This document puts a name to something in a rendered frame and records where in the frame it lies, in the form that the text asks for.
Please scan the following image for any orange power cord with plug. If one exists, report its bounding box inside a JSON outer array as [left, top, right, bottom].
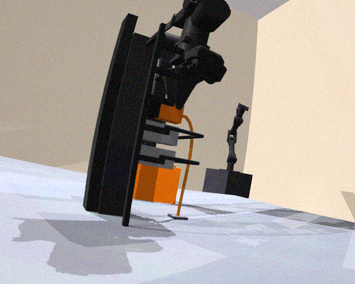
[[147, 101, 193, 216]]

